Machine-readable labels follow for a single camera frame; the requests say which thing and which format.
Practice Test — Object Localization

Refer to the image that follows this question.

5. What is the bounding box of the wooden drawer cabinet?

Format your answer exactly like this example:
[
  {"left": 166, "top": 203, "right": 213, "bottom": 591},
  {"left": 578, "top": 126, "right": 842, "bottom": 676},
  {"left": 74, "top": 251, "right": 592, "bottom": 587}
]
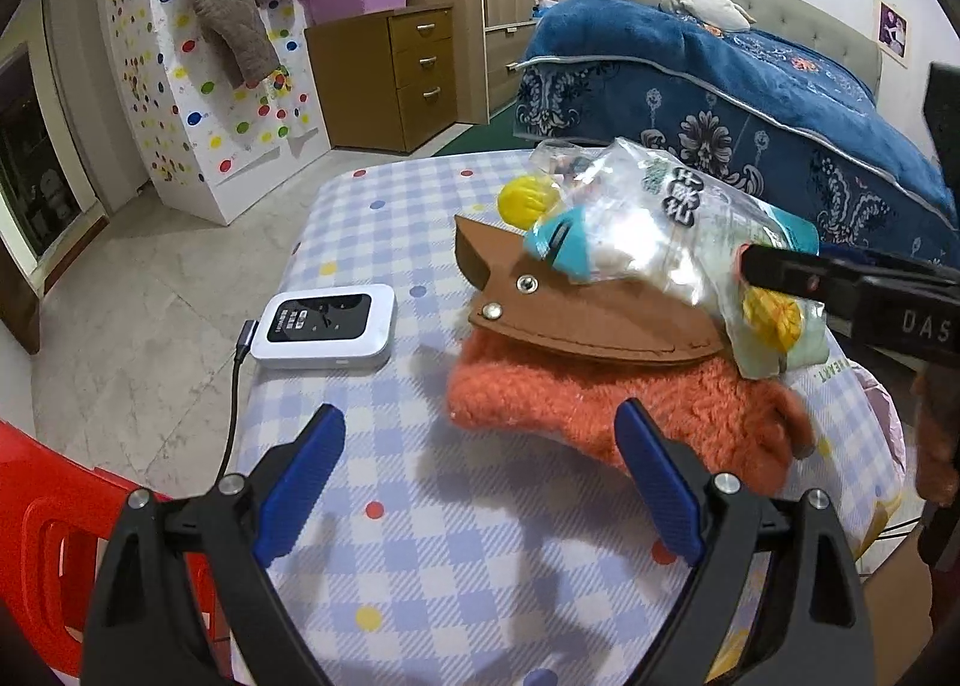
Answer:
[{"left": 304, "top": 3, "right": 458, "bottom": 154}]

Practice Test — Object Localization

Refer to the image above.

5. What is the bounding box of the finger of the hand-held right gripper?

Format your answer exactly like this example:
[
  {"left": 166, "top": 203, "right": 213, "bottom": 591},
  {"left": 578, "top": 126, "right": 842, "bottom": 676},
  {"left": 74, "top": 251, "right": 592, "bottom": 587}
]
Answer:
[{"left": 733, "top": 242, "right": 871, "bottom": 316}]

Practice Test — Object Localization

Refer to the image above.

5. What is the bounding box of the grey upholstered bed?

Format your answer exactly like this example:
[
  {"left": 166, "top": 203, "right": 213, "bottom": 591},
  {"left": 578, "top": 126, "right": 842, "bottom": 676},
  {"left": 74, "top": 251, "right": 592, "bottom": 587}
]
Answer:
[{"left": 615, "top": 0, "right": 882, "bottom": 94}]

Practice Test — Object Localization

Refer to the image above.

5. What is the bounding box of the white cabinet with coloured dots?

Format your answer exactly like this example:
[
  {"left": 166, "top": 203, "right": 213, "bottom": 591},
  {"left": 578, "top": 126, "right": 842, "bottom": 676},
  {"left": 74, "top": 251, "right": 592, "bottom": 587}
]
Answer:
[{"left": 94, "top": 0, "right": 335, "bottom": 226}]

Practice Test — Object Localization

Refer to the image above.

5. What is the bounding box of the clear plastic bag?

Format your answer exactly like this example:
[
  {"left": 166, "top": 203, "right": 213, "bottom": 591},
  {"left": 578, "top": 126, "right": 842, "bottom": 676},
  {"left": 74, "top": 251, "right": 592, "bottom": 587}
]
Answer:
[{"left": 525, "top": 137, "right": 830, "bottom": 379}]

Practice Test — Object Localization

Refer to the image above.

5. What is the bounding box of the green floor mat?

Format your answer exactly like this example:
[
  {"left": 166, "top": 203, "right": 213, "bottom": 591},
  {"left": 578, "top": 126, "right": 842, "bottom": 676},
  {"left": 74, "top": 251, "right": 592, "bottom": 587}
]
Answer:
[{"left": 431, "top": 102, "right": 526, "bottom": 158}]

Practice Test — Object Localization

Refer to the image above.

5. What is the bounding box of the brown leather sheath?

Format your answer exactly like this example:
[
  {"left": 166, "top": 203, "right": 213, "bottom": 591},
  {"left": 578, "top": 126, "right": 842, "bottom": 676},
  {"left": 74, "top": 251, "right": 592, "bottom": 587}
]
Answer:
[{"left": 455, "top": 213, "right": 725, "bottom": 366}]

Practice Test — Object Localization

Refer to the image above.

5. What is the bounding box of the wooden glass door cabinet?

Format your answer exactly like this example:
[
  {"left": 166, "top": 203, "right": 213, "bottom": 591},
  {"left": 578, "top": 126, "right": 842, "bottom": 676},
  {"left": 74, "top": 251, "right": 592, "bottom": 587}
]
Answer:
[{"left": 0, "top": 41, "right": 110, "bottom": 357}]

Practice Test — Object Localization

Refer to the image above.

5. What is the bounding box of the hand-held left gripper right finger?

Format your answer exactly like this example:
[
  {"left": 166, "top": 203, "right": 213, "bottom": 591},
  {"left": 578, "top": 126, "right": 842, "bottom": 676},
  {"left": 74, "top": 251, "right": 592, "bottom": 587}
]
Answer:
[{"left": 613, "top": 397, "right": 878, "bottom": 686}]

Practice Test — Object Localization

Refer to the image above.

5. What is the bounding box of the white pillow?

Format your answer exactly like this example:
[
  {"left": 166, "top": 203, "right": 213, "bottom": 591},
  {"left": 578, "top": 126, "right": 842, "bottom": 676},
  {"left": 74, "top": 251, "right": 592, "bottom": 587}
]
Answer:
[{"left": 658, "top": 0, "right": 757, "bottom": 31}]

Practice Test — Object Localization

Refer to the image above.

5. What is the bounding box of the orange fuzzy cloth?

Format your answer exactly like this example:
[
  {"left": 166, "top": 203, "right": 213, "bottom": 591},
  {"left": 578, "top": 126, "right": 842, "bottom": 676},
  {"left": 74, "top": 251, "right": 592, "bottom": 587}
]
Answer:
[{"left": 446, "top": 333, "right": 818, "bottom": 499}]

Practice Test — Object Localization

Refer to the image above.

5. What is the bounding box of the small purple wall poster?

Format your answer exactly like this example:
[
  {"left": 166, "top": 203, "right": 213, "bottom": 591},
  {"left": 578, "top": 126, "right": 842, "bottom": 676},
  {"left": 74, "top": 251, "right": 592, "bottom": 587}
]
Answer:
[{"left": 874, "top": 0, "right": 910, "bottom": 66}]

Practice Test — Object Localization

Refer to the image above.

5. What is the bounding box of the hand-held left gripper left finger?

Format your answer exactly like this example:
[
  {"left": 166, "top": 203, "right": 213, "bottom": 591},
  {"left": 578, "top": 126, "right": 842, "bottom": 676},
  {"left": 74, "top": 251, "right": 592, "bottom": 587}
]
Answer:
[{"left": 82, "top": 402, "right": 346, "bottom": 686}]

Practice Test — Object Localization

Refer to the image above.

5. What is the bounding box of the grey charging cable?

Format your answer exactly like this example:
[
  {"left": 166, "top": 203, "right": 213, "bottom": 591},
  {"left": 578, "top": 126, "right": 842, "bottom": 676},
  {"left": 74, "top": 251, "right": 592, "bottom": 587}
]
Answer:
[{"left": 217, "top": 320, "right": 262, "bottom": 484}]

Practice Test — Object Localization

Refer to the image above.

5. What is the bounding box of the bed with blue blanket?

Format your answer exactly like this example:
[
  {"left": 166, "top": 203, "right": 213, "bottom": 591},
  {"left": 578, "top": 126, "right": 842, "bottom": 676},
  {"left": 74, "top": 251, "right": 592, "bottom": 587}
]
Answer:
[{"left": 512, "top": 0, "right": 960, "bottom": 267}]

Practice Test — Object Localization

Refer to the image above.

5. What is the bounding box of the pink plastic bag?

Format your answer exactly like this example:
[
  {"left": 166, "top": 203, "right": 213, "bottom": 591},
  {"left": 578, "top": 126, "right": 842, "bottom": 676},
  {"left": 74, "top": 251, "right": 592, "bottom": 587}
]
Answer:
[{"left": 847, "top": 363, "right": 908, "bottom": 477}]

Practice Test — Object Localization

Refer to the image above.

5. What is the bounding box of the red plastic chair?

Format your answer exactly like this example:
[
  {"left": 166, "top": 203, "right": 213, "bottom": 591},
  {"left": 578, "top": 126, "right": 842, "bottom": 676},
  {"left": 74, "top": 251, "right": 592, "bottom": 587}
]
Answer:
[{"left": 0, "top": 420, "right": 226, "bottom": 686}]

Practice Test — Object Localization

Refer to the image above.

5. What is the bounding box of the person's right forearm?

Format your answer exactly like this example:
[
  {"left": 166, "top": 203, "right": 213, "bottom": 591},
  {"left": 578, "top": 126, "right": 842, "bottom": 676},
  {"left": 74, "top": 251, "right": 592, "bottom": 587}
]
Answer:
[{"left": 911, "top": 371, "right": 960, "bottom": 507}]

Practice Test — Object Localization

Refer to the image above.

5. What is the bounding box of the white portable router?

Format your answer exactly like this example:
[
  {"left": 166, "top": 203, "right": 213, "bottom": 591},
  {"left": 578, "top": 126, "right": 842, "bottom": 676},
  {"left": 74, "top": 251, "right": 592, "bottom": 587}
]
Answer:
[{"left": 250, "top": 283, "right": 397, "bottom": 373}]

